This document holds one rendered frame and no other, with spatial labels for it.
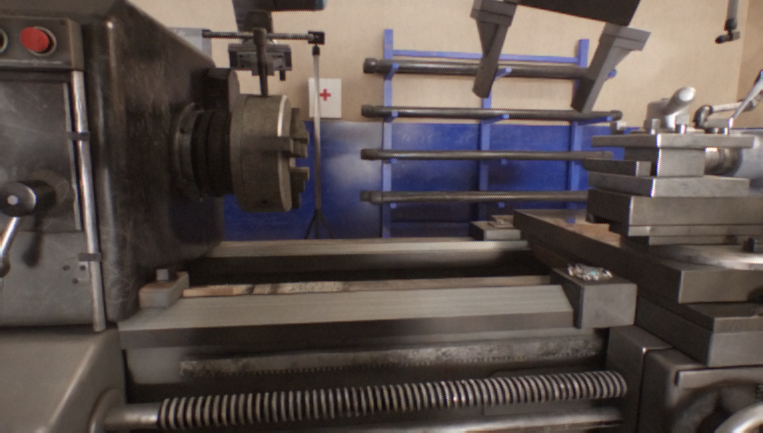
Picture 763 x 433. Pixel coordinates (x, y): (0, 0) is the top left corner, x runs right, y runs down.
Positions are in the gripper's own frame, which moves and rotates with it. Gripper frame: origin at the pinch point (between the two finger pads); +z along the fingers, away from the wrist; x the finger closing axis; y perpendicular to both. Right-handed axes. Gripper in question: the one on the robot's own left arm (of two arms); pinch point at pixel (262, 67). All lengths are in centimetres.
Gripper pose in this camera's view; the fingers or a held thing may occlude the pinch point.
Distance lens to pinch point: 82.6
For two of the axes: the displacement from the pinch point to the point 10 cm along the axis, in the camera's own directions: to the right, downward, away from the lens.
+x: -9.5, 0.9, -2.9
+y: -0.7, 8.7, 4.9
